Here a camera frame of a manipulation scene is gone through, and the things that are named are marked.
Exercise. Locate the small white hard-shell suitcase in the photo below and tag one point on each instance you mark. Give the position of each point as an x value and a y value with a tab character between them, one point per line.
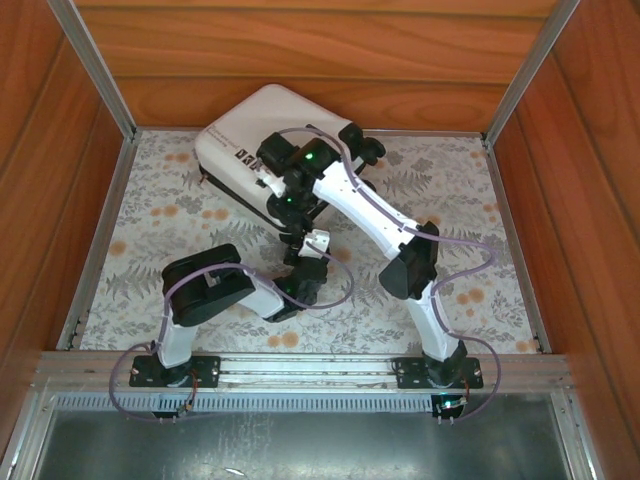
260	125

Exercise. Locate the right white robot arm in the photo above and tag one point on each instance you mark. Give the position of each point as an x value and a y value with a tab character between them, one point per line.
370	210

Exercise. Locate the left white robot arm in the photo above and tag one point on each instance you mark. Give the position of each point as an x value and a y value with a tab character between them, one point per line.
200	295

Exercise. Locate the floral print table mat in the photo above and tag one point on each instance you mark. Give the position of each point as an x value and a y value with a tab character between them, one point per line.
150	240

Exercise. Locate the metal sheet panel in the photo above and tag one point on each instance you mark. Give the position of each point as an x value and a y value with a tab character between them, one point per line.
300	450

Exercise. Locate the aluminium edge strip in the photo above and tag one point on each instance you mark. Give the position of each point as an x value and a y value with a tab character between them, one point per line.
100	235
510	210

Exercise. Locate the aluminium mounting rail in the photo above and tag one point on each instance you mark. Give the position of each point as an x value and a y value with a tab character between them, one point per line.
300	367

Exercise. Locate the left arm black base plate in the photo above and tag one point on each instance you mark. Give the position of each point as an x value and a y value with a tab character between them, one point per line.
207	362

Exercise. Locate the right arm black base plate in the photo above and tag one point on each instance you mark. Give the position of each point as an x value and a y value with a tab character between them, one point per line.
407	370

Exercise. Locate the aluminium frame post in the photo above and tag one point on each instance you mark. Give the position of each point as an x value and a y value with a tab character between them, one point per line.
530	70
95	70

